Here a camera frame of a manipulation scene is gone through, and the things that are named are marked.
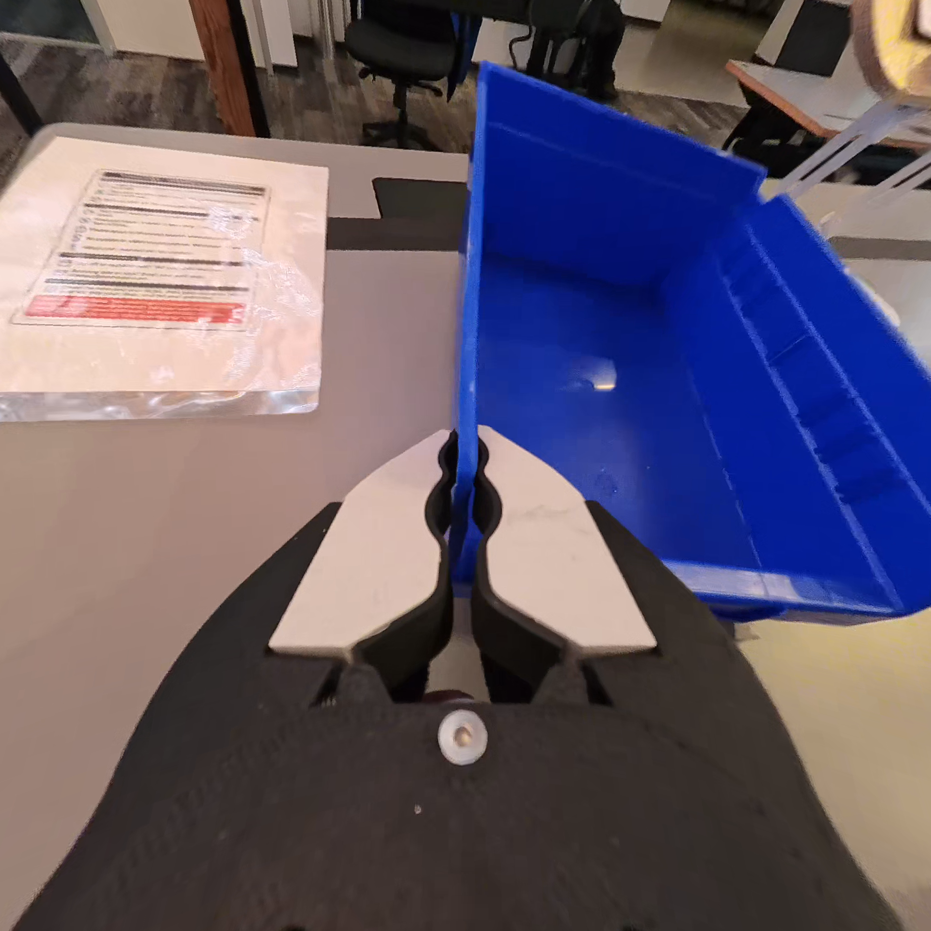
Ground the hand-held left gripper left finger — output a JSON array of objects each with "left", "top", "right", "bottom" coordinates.
[{"left": 268, "top": 429, "right": 458, "bottom": 705}]

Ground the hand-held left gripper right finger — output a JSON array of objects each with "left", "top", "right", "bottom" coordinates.
[{"left": 469, "top": 425, "right": 659, "bottom": 706}]

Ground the blue plastic storage bin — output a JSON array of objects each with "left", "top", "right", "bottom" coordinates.
[{"left": 449, "top": 60, "right": 931, "bottom": 623}]

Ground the laminated instruction sheet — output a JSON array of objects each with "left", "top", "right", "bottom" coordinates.
[{"left": 0, "top": 137, "right": 330, "bottom": 423}]

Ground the black office chair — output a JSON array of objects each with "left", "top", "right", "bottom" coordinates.
[
  {"left": 343, "top": 0, "right": 466, "bottom": 150},
  {"left": 508, "top": 0, "right": 628, "bottom": 103}
]

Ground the white table with brown edge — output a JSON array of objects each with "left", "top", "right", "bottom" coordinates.
[{"left": 723, "top": 58, "right": 931, "bottom": 157}]

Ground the white cabinet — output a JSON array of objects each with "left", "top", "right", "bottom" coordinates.
[{"left": 79, "top": 0, "right": 206, "bottom": 63}]

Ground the tan round object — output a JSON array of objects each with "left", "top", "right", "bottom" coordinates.
[{"left": 850, "top": 0, "right": 931, "bottom": 99}]

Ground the wooden post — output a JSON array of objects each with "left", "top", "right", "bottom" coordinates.
[{"left": 188, "top": 0, "right": 257, "bottom": 138}]

